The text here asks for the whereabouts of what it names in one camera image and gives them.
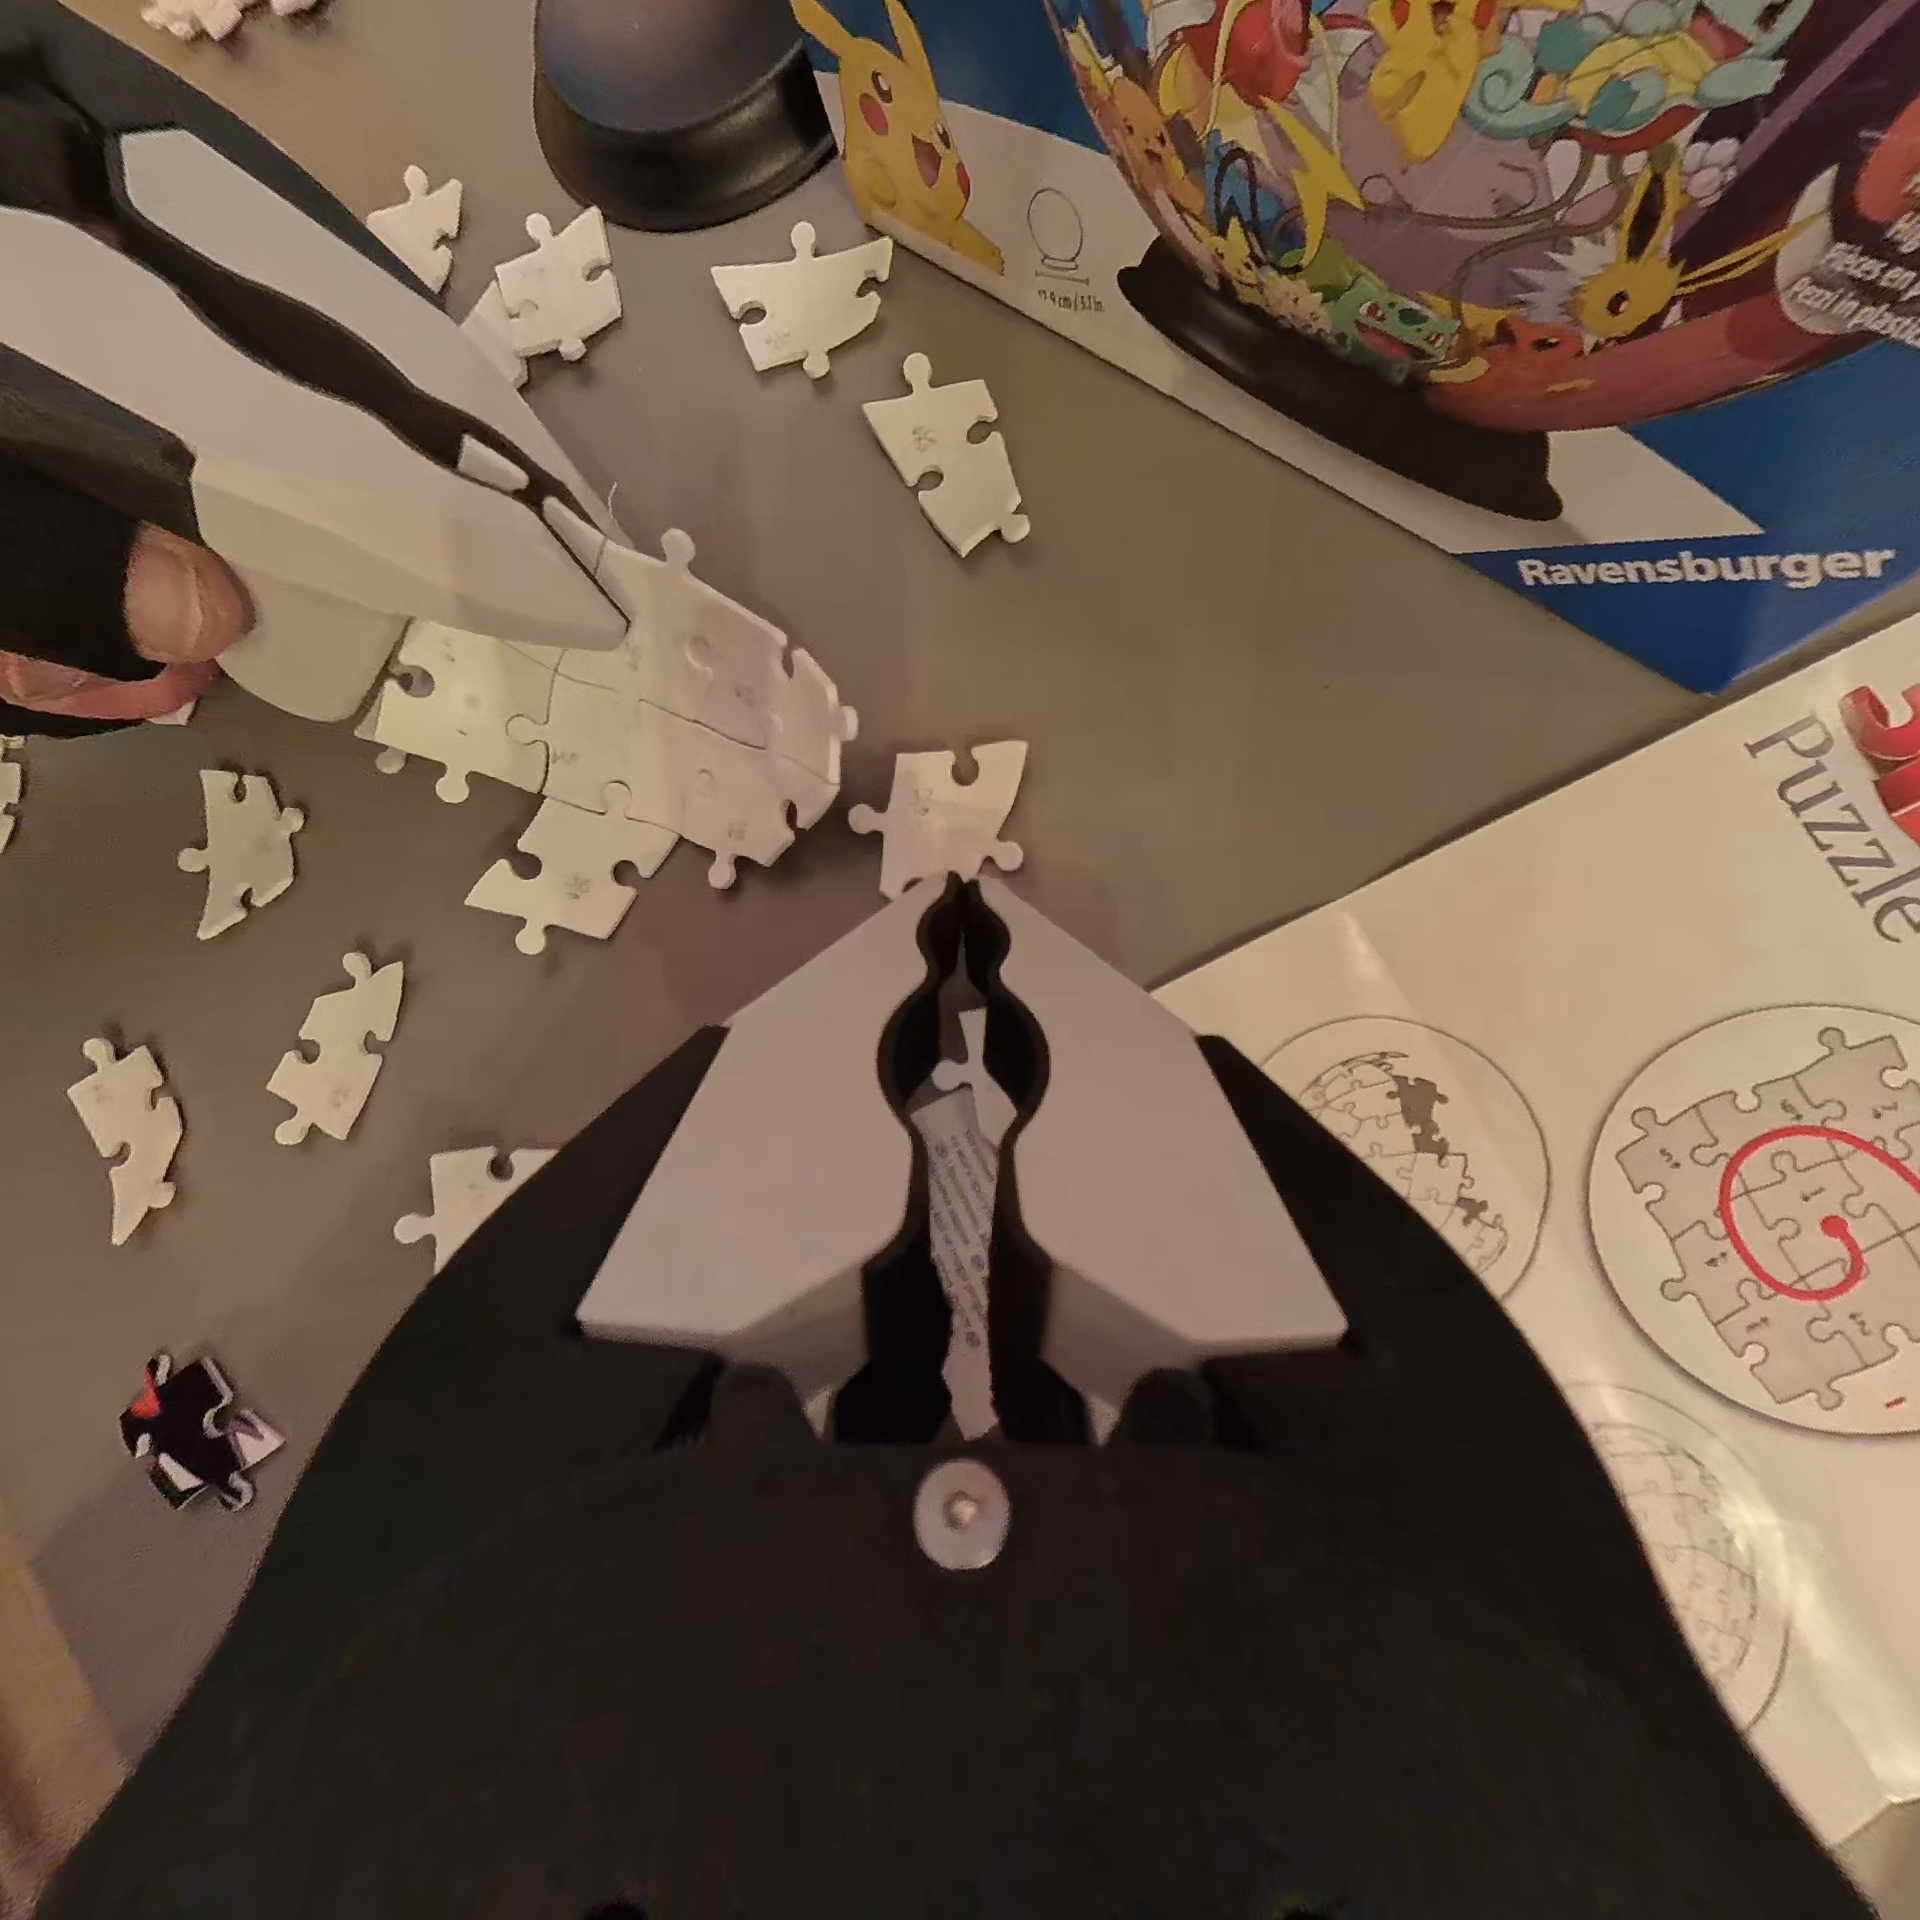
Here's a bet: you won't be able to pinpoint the white puzzle pieces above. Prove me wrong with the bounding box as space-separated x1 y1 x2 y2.
0 0 1033 1278

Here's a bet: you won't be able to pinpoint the person's left hand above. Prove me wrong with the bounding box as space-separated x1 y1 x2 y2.
0 526 256 730

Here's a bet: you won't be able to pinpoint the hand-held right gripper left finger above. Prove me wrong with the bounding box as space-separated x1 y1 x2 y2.
573 874 969 1446

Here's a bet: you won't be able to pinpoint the white instruction sheet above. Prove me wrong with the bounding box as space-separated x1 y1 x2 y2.
1154 608 1920 1840

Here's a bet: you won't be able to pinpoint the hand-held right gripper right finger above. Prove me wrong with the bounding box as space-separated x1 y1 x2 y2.
961 874 1352 1448

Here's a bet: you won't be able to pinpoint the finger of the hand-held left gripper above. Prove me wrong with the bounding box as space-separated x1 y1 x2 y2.
113 123 611 568
0 202 626 655

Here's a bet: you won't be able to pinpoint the colourful cartoon puzzle box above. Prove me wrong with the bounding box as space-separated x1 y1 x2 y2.
785 0 1920 696

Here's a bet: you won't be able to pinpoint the single white puzzle piece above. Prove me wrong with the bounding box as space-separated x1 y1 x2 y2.
848 739 1033 904

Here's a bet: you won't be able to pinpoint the black round ball stand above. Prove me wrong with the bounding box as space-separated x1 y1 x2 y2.
533 0 838 233

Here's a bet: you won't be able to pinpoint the small white puzzle section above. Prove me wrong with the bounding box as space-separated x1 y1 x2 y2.
355 618 705 959

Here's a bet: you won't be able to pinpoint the person's beige trousers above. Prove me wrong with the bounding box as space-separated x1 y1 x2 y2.
0 1499 128 1920

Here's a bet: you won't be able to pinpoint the black printed puzzle piece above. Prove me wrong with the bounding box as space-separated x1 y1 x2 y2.
118 1353 288 1513

